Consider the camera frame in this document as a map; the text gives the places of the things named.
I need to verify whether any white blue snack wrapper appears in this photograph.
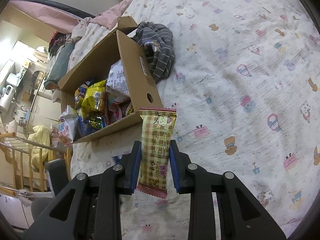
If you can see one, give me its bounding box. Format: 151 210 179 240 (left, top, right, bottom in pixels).
58 105 79 145

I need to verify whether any blue lonely god snack bag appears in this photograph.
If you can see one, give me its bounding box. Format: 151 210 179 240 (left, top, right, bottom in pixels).
78 112 107 137

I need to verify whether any yellow chip bag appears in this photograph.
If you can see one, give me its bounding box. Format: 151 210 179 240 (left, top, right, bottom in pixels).
81 80 106 120

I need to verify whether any brown cardboard box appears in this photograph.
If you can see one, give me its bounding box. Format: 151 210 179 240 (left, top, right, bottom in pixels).
58 16 163 144

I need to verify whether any large white pink snack bag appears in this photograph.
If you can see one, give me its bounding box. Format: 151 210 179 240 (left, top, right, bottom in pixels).
106 60 130 97

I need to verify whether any plaid beige snack bar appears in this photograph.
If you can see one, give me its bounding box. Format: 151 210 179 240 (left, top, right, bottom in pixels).
137 108 177 199

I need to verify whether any red cartoon face snack bag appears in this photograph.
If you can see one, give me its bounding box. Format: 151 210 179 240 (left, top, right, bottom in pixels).
107 93 131 124

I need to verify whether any wooden chair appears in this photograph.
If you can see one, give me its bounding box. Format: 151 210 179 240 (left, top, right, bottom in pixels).
1 133 72 196

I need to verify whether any yellow cloth bundle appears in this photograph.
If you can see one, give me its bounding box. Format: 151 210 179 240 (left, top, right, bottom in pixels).
28 125 51 159

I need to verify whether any white kitchen cabinet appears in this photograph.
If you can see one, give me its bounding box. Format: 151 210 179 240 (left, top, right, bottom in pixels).
27 95 61 131

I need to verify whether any white water heater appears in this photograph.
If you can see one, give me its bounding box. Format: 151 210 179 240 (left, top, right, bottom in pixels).
0 85 16 113

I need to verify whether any teal folded blanket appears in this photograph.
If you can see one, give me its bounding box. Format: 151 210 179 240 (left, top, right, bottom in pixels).
44 42 75 90

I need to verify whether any pile of clothes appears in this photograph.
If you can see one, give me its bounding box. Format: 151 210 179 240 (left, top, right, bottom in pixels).
48 31 71 57

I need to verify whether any white patterned bed quilt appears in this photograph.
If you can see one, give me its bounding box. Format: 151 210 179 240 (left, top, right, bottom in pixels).
67 0 320 240

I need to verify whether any pink blanket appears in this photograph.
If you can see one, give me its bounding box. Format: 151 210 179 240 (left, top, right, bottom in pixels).
9 0 132 34

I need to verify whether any grey striped cloth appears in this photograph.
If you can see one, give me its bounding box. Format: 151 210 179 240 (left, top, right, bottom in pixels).
132 22 175 82

